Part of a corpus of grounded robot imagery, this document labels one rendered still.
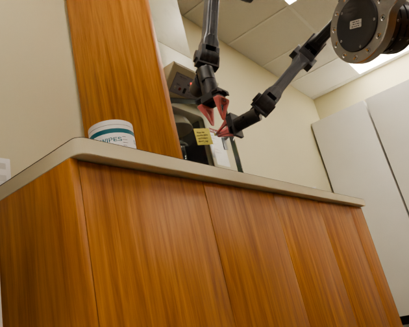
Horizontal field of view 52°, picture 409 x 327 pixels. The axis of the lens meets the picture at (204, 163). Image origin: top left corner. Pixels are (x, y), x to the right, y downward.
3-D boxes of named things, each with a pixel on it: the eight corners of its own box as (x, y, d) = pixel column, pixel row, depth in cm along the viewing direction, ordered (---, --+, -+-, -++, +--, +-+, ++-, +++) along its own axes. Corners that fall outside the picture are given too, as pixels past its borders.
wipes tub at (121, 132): (84, 181, 117) (78, 133, 122) (120, 185, 127) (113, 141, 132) (115, 165, 110) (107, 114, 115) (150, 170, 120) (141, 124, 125)
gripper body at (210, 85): (206, 109, 144) (202, 91, 146) (230, 96, 139) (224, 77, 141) (195, 105, 139) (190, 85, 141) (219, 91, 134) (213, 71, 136)
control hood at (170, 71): (158, 93, 174) (154, 72, 177) (204, 111, 200) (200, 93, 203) (178, 80, 168) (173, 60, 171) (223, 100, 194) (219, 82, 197)
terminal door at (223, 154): (181, 187, 161) (161, 98, 174) (245, 183, 176) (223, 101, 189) (182, 187, 161) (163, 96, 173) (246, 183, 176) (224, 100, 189)
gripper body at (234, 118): (234, 117, 175) (248, 109, 171) (240, 139, 171) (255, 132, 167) (226, 113, 170) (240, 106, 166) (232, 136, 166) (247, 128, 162)
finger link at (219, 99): (217, 128, 140) (211, 103, 143) (234, 119, 137) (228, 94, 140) (205, 124, 135) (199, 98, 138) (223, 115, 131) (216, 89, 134)
